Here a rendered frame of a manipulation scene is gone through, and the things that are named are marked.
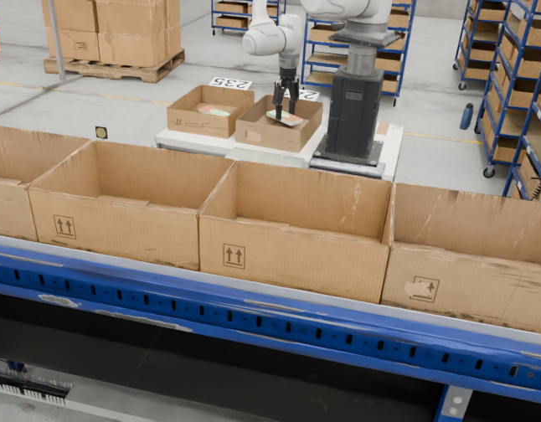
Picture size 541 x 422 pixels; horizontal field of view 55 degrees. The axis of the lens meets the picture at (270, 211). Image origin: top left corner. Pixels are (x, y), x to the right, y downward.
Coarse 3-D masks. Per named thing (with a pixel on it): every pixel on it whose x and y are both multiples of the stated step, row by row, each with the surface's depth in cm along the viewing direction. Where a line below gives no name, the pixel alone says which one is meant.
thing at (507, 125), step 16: (528, 16) 318; (512, 32) 366; (528, 32) 322; (496, 48) 417; (512, 64) 365; (496, 80) 402; (512, 80) 337; (480, 112) 443; (496, 112) 398; (480, 128) 428; (496, 128) 365; (512, 128) 368; (528, 128) 370; (496, 144) 359; (496, 160) 368
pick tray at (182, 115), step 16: (192, 96) 245; (208, 96) 254; (224, 96) 252; (240, 96) 249; (176, 112) 220; (192, 112) 218; (240, 112) 230; (176, 128) 224; (192, 128) 222; (208, 128) 220; (224, 128) 218
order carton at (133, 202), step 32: (64, 160) 125; (96, 160) 139; (128, 160) 138; (160, 160) 136; (192, 160) 134; (224, 160) 131; (32, 192) 113; (64, 192) 127; (96, 192) 142; (128, 192) 143; (160, 192) 140; (192, 192) 138; (64, 224) 115; (96, 224) 113; (128, 224) 111; (160, 224) 109; (192, 224) 108; (128, 256) 116; (160, 256) 114; (192, 256) 112
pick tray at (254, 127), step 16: (272, 96) 243; (256, 112) 235; (288, 112) 244; (304, 112) 242; (320, 112) 233; (240, 128) 214; (256, 128) 211; (272, 128) 209; (288, 128) 206; (304, 128) 210; (256, 144) 215; (272, 144) 212; (288, 144) 210; (304, 144) 216
